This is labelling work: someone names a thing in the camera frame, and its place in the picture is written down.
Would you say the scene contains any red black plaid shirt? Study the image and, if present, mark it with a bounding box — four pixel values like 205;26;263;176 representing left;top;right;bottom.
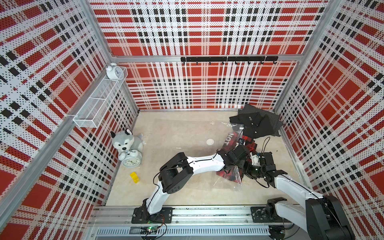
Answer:
216;132;257;184

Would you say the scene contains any clear vacuum bag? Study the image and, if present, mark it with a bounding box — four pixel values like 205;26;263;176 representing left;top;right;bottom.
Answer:
155;118;262;193

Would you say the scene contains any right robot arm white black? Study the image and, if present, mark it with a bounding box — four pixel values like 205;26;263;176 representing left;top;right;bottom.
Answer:
242;153;356;240

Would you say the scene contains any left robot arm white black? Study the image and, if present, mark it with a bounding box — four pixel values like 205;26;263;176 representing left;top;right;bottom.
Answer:
142;145;250;221

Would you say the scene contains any yellow small block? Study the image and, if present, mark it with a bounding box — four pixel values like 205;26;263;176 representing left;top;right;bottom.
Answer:
130;172;140;184

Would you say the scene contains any white alarm clock on table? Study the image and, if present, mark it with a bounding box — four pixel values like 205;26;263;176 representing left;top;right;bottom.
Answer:
122;150;142;168

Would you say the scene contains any husky plush toy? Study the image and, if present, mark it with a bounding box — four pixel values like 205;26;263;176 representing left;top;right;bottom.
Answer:
110;129;144;161

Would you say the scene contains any small circuit board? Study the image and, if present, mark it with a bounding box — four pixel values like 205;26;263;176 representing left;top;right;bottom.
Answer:
129;226;158;235

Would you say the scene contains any white alarm clock on shelf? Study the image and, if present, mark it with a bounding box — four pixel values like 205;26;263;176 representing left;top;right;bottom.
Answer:
106;63;124;80

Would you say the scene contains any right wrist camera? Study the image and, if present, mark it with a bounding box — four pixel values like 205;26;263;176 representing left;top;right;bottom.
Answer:
251;155;260;166

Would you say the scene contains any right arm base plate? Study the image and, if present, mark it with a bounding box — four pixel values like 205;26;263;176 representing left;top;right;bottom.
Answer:
251;206;290;224

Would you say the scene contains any black hook rail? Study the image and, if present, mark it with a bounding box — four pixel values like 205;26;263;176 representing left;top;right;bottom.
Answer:
181;56;279;63

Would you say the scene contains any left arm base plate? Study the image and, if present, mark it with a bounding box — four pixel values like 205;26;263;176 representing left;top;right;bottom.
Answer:
131;207;174;224

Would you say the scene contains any aluminium mounting rail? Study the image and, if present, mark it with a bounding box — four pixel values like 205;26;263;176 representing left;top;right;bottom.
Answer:
88;205;292;227

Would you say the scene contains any white wire shelf basket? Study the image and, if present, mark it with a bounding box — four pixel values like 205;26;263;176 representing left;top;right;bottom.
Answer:
73;66;128;129

